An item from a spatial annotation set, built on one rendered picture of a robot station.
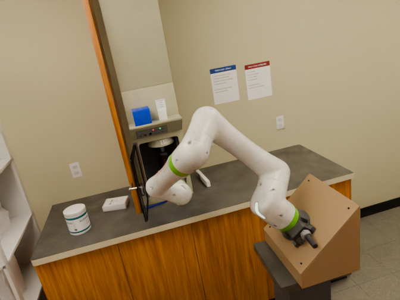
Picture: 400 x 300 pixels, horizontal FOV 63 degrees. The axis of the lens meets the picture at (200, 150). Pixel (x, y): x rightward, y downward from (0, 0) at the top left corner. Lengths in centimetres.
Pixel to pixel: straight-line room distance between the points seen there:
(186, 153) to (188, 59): 140
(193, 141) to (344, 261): 78
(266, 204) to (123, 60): 118
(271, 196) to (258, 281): 120
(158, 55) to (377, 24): 193
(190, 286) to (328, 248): 115
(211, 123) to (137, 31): 93
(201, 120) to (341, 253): 77
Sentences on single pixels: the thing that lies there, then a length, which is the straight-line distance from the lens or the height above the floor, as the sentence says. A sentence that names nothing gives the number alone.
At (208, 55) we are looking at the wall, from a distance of 254.
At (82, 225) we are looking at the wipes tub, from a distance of 215.
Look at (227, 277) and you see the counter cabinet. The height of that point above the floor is 41.
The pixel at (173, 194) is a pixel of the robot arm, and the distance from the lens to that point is 159.
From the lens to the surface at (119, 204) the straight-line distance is 229.
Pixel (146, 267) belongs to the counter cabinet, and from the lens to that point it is 218.
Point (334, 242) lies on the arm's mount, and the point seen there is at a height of 111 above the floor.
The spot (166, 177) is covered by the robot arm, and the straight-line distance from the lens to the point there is 140.
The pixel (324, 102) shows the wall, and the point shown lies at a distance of 302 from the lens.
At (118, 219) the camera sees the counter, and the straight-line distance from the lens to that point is 219.
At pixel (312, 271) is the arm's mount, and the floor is 101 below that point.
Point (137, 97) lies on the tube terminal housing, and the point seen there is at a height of 166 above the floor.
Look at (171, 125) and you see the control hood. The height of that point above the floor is 147.
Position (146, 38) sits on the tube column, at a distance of 203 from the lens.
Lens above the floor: 196
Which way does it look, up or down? 19 degrees down
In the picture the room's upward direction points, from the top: 10 degrees counter-clockwise
